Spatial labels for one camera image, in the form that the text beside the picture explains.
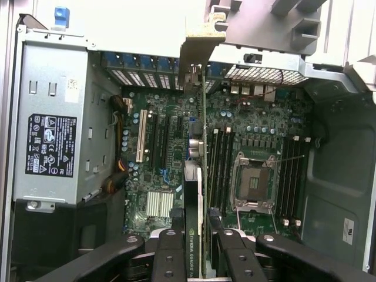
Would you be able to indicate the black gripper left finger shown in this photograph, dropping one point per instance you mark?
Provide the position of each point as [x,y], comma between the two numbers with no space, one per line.
[170,258]

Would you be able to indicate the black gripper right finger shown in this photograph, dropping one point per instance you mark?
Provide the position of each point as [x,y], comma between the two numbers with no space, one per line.
[243,261]

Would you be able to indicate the silver chipset heatsink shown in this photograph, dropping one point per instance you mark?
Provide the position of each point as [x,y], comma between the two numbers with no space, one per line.
[160,205]

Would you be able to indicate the metal socket cover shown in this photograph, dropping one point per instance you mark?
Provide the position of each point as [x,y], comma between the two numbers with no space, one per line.
[255,205]

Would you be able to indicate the CPU socket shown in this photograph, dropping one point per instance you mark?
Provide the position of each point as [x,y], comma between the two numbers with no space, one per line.
[254,182]

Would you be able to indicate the black RAM slot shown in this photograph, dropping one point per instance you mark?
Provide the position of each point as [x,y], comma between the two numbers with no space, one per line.
[302,191]
[219,176]
[296,191]
[231,141]
[282,191]
[289,191]
[215,135]
[225,176]

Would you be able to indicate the thin metal locking lever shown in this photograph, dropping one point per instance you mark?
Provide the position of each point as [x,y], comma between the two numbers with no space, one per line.
[290,159]

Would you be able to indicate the long black expansion slot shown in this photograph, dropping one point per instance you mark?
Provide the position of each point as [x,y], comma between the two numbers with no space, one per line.
[154,141]
[166,141]

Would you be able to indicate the white PCI expansion slot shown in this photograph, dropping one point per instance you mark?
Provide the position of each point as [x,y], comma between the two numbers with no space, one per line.
[141,138]

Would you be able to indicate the open grey PC case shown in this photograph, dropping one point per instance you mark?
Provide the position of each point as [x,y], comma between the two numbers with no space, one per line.
[337,176]

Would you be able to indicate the short black expansion slot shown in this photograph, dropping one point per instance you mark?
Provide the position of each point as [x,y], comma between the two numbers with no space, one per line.
[179,123]

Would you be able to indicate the green motherboard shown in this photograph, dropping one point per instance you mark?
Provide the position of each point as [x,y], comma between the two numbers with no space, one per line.
[170,102]

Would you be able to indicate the white power connector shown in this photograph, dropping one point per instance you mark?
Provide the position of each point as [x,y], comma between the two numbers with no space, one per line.
[127,105]

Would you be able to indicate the perforated metal slot cover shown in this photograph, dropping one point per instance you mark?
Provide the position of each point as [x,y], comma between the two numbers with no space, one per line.
[165,80]
[135,79]
[117,77]
[151,80]
[178,82]
[212,85]

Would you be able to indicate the blue slot retention clip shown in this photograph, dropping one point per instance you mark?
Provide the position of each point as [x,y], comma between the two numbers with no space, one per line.
[147,62]
[177,64]
[217,70]
[165,63]
[111,60]
[130,61]

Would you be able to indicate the grey power supply unit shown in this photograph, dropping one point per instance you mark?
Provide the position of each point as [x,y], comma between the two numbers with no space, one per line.
[58,88]

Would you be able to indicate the blue release latch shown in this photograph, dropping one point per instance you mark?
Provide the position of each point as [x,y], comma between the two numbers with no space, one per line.
[61,16]

